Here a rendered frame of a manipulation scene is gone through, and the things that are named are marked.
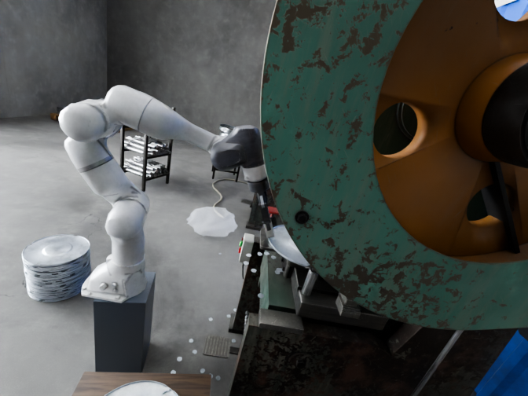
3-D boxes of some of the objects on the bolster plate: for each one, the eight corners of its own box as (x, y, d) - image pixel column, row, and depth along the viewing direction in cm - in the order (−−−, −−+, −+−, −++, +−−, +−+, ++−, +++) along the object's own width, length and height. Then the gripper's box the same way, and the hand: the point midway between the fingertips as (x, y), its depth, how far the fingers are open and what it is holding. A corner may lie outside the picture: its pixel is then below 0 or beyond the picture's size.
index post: (302, 295, 82) (310, 271, 78) (301, 288, 84) (309, 265, 81) (310, 296, 82) (319, 273, 78) (309, 290, 85) (317, 267, 81)
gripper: (247, 175, 93) (260, 229, 102) (246, 187, 81) (262, 247, 90) (267, 170, 93) (278, 226, 102) (269, 182, 80) (282, 243, 89)
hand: (269, 229), depth 94 cm, fingers closed
